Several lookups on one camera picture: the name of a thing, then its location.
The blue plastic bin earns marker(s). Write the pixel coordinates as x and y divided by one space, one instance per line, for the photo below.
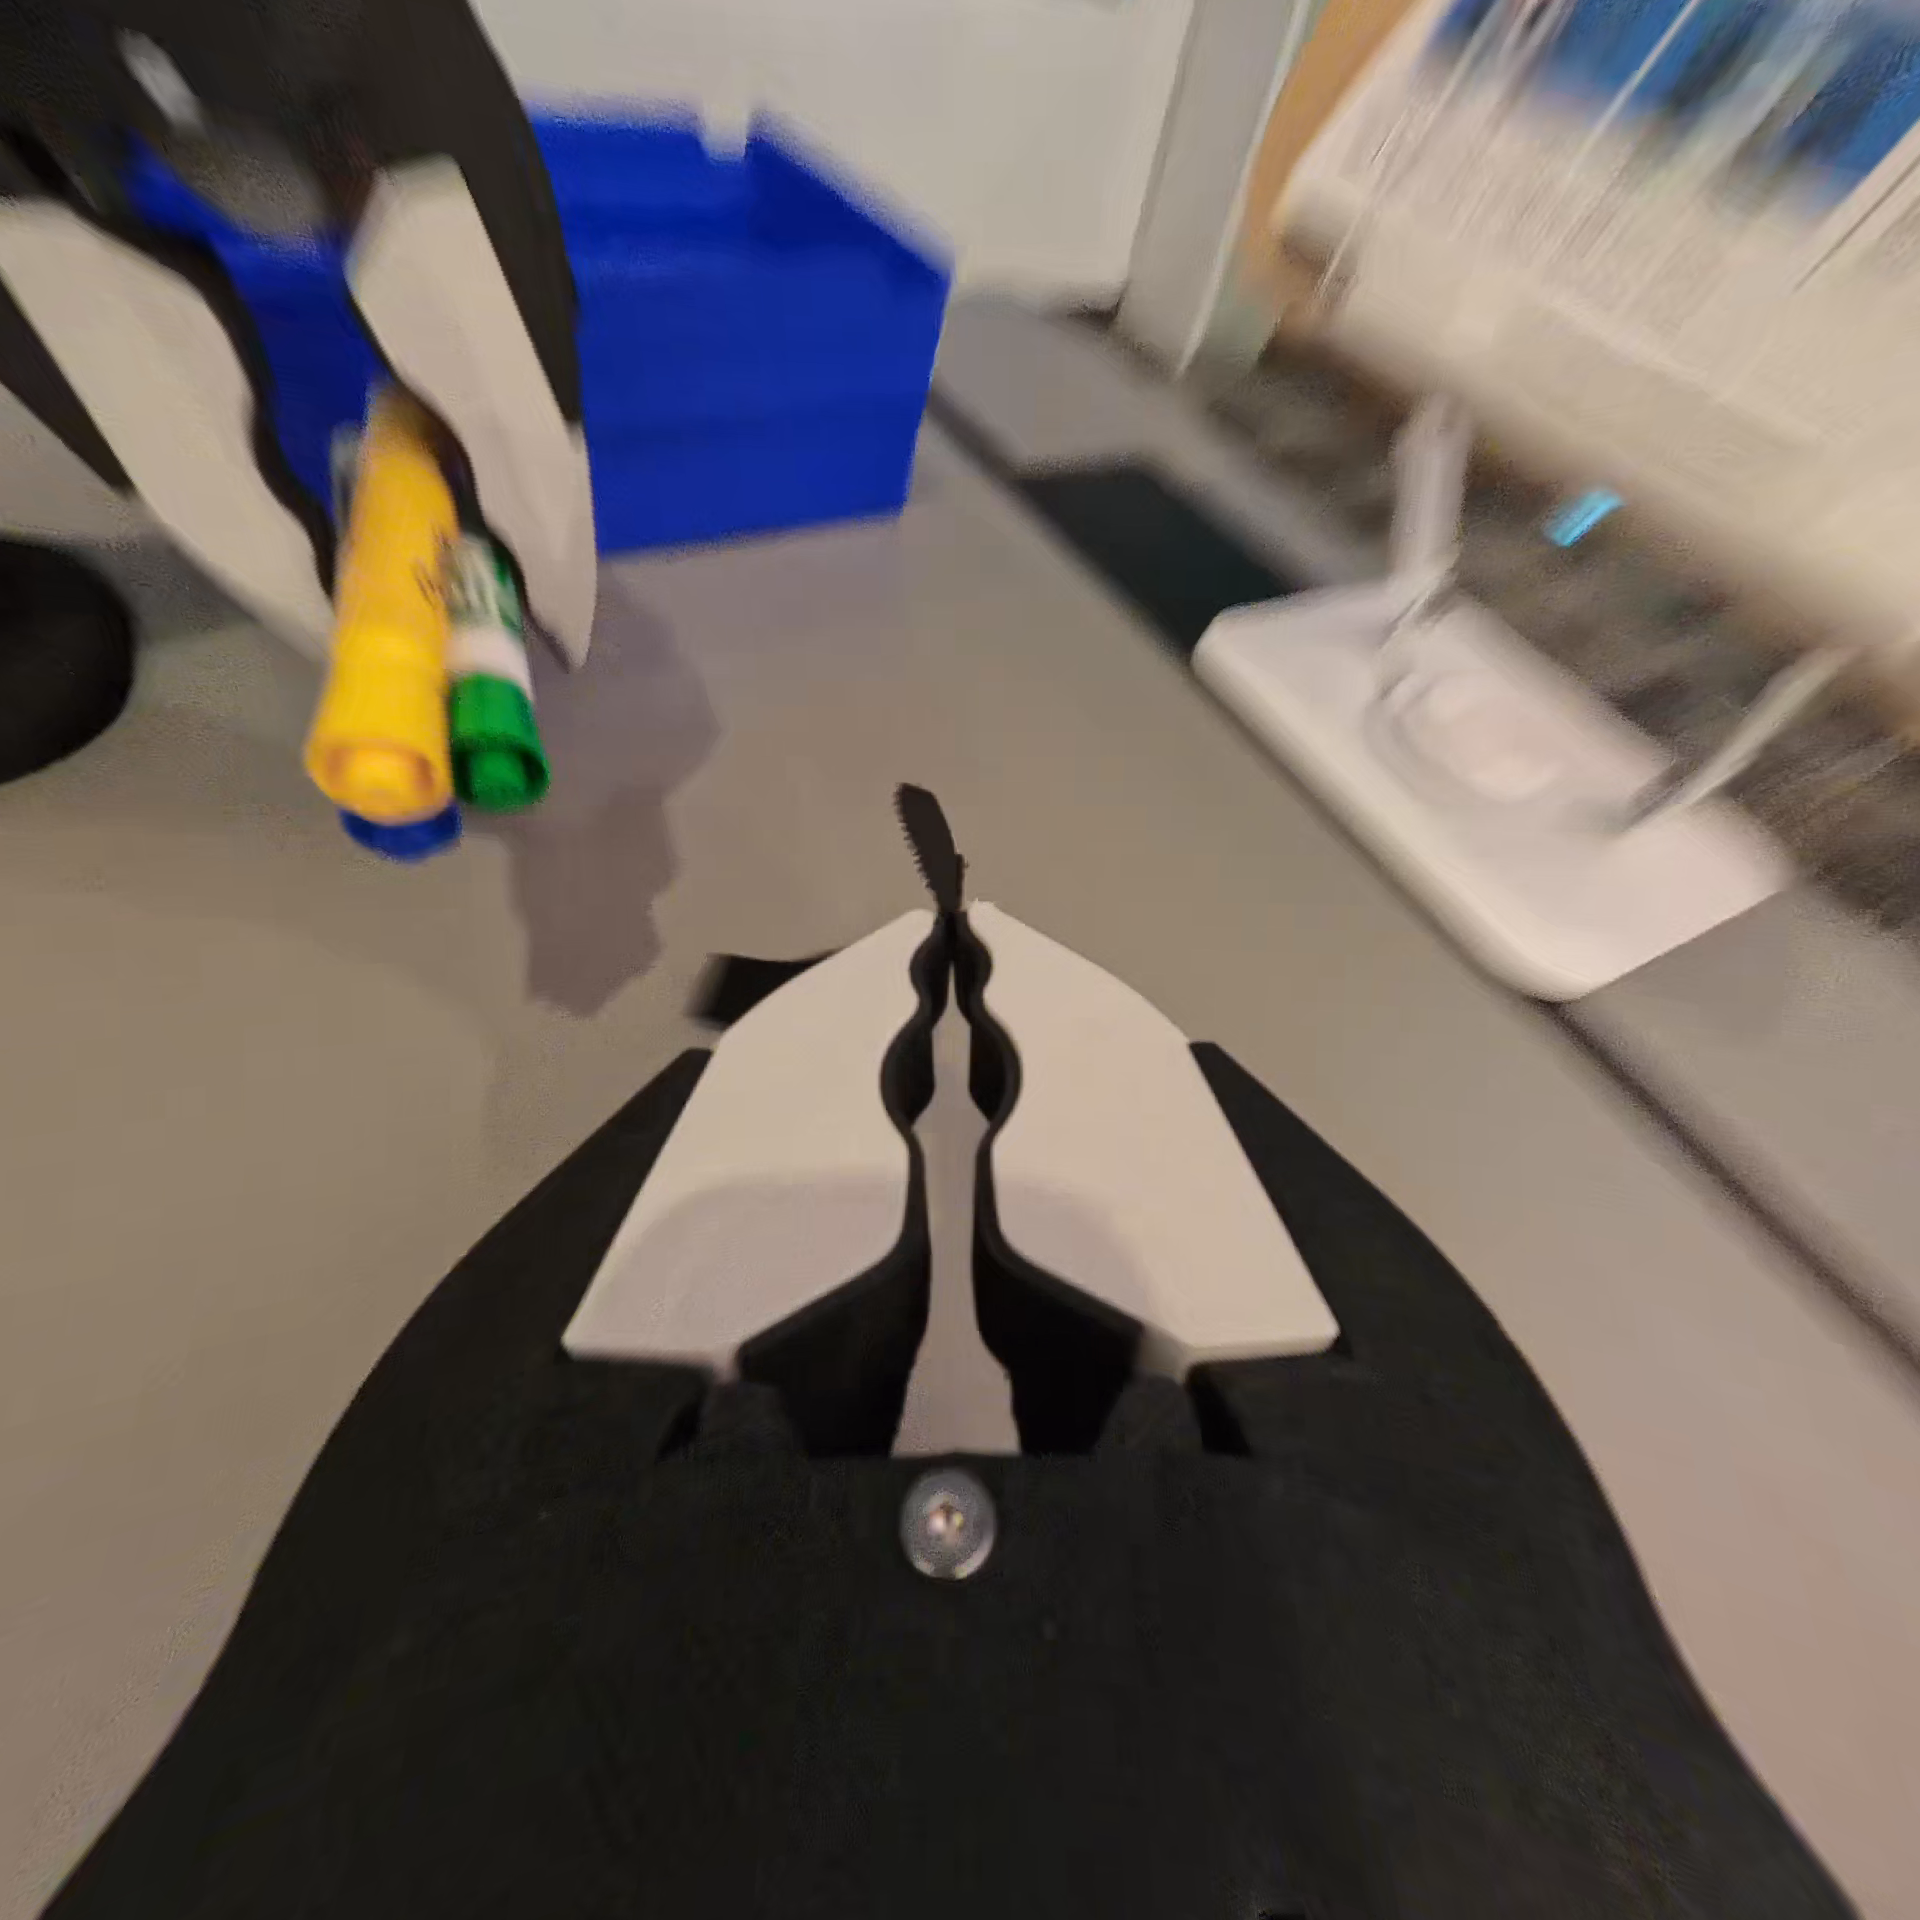
720 375

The dark teal panel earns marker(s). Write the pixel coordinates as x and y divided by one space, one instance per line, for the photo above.
1152 532

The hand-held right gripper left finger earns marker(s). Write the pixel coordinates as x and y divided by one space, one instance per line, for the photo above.
750 1168

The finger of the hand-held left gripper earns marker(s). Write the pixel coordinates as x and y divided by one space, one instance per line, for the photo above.
481 342
133 375

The white stand base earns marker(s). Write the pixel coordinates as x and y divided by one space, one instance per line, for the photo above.
1575 870

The blue dry erase marker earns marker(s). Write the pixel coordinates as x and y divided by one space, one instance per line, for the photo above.
399 835

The black round object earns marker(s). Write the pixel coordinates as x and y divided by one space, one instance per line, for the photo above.
56 659

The yellow marker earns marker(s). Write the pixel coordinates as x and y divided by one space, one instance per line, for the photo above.
383 630

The green dry erase marker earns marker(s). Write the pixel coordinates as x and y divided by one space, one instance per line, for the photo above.
495 734

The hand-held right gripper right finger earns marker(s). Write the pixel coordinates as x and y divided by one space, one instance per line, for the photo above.
1143 1184

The white tilted panel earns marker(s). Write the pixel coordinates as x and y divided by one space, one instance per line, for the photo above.
1575 272

